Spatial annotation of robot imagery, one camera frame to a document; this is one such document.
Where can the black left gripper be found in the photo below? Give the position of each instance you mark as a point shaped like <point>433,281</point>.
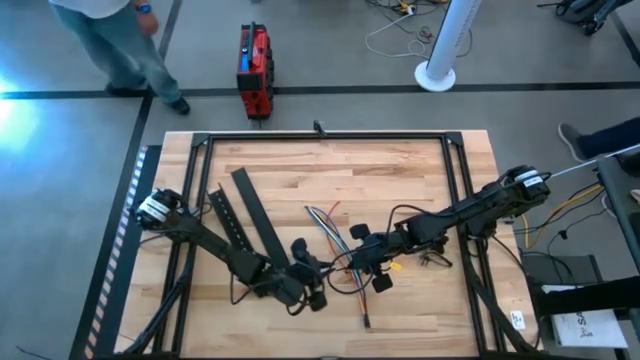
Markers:
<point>285,287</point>

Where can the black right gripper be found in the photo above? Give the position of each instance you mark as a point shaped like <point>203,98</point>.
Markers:
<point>375,252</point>

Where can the black duct cover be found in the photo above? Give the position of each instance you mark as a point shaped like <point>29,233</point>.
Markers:
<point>257,210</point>

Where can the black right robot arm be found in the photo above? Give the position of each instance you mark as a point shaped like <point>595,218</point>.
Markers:
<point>475,207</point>

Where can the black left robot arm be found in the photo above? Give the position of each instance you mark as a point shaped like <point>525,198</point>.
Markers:
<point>210,240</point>

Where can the small yellow tag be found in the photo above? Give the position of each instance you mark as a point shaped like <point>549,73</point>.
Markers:
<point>396,266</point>

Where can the white label sticker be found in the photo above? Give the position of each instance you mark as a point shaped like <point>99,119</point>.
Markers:
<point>518,320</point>

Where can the black floor box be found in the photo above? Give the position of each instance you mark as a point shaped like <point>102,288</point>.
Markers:
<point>560,270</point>

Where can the black beam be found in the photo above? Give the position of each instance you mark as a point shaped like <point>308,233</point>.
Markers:
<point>590,297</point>

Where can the white paper sheet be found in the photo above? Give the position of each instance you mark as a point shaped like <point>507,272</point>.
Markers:
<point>590,330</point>

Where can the white rod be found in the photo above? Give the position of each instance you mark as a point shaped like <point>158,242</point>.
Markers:
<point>600,159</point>

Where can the black side table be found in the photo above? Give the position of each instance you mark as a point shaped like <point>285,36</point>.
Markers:
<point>620,200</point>

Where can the person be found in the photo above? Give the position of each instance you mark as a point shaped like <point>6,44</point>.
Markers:
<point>125,45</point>
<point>605,140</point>

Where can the black floor equipment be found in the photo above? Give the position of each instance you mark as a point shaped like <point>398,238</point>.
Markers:
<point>582,10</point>

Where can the black aluminium table frame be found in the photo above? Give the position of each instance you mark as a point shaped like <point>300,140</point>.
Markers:
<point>325,136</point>

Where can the small black camera clamp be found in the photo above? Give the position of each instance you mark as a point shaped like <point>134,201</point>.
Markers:
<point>320,129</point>

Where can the white tower post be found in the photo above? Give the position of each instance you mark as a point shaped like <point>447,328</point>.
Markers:
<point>445,45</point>

